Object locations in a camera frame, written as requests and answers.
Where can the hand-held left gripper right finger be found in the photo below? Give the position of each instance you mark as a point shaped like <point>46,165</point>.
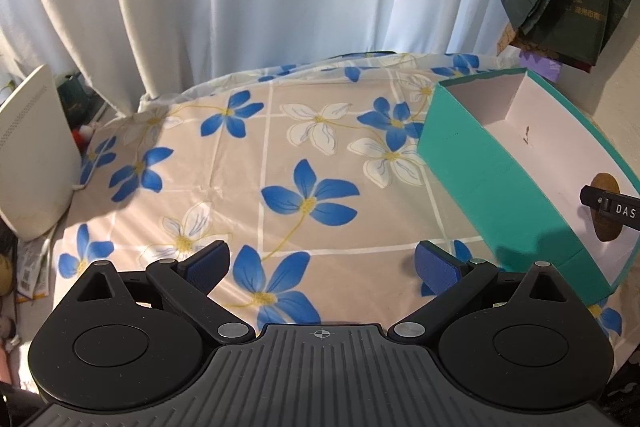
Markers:
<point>437,267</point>

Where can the pink plush toy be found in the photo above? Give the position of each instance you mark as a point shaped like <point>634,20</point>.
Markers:
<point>6,342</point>

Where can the red and white toy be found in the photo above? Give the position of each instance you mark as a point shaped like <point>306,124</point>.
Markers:
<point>82,134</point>

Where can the brown kiwi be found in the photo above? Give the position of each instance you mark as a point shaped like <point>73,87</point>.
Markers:
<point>607,229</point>

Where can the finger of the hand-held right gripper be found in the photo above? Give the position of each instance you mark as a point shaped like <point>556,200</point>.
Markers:
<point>617,207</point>

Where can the brown jar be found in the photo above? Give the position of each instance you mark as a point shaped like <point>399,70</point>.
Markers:
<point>4,274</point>

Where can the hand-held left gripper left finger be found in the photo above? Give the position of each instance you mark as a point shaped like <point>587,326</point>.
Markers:
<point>207,264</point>

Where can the floral tablecloth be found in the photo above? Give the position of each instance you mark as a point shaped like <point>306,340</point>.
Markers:
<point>280,157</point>

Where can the white router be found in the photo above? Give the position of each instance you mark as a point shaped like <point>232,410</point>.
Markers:
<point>35,157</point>

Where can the purple box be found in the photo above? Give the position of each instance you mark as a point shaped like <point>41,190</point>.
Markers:
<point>542,63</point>

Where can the printed paper leaflet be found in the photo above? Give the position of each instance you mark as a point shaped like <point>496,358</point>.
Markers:
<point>35,267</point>

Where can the teal cardboard box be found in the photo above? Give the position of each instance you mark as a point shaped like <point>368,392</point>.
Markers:
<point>495,187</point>

